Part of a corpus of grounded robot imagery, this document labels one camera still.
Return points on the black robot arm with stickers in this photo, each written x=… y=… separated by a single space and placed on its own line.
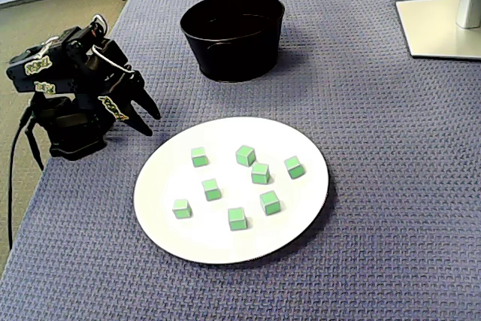
x=64 y=122

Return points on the blue woven table cloth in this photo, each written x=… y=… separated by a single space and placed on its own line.
x=376 y=185

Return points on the white monitor stand base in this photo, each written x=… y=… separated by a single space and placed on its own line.
x=432 y=28

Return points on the black round bucket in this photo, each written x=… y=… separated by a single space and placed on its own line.
x=240 y=61

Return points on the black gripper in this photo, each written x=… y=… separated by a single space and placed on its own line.
x=125 y=92

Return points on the white round plate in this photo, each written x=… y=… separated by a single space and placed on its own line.
x=225 y=137

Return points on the green foam cube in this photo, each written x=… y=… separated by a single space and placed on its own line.
x=260 y=175
x=199 y=158
x=237 y=220
x=182 y=210
x=294 y=168
x=211 y=191
x=245 y=156
x=270 y=204

